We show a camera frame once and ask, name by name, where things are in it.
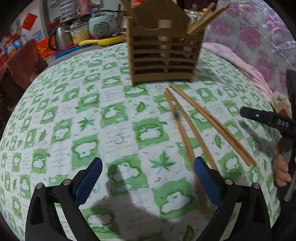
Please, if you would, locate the floral plastic wall cover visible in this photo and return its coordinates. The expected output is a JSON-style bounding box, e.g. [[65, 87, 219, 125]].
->
[[206, 1, 295, 94]]

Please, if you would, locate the wooden chopstick one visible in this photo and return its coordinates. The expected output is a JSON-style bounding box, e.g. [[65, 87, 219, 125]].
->
[[190, 3, 230, 34]]

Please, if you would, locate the yellow plastic tub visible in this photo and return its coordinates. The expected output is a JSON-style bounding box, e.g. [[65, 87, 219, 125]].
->
[[70, 23, 91, 44]]

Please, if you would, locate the right hand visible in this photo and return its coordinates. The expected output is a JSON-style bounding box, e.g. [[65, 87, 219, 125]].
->
[[273, 142, 292, 187]]

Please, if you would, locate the pink floral cloth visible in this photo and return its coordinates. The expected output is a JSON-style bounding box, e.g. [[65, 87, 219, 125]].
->
[[202, 42, 273, 99]]

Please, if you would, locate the clear oil bottle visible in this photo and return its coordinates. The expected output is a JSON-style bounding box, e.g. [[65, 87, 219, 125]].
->
[[187, 4, 202, 24]]

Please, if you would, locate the wooden chopstick seven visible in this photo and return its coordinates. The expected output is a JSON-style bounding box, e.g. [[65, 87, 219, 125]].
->
[[164, 88, 218, 171]]

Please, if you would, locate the green patterned tablecloth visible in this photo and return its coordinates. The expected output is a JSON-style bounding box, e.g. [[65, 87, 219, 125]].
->
[[1, 44, 280, 240]]

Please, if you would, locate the wooden utensil holder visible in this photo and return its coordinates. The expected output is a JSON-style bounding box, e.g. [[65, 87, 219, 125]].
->
[[122, 1, 204, 85]]

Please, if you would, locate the wooden chopstick six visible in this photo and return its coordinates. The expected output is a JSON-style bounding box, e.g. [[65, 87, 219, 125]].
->
[[188, 2, 216, 34]]

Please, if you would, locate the mint green rice cooker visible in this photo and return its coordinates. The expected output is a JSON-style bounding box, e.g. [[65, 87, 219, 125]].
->
[[88, 11, 118, 39]]

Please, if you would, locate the steel electric kettle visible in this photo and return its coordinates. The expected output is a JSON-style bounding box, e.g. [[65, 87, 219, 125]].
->
[[48, 24, 73, 51]]

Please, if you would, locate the red cloth covered cabinet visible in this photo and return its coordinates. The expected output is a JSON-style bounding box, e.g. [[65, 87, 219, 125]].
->
[[1, 40, 48, 90]]

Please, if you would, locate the wooden chopstick nine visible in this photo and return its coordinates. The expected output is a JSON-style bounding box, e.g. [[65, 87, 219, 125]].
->
[[172, 83, 258, 167]]

